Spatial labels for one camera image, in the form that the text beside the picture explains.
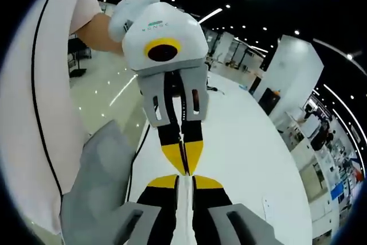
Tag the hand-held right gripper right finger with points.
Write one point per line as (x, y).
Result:
(212, 216)

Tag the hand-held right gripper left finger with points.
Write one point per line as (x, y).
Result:
(155, 216)

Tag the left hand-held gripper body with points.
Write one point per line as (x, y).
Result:
(172, 27)

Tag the white cloth strip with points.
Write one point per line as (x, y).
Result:
(185, 213)

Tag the black tool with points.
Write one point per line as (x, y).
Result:
(213, 87)

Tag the white paper strip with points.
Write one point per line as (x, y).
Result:
(269, 207)

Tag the black box cabinet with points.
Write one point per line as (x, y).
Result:
(268, 101)

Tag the black cart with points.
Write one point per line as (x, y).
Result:
(78, 71)

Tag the white counter cabinets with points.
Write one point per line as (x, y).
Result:
(308, 159)

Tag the wide white pillar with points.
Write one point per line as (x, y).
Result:
(292, 67)

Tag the person's white shirt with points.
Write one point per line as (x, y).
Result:
(23, 113)

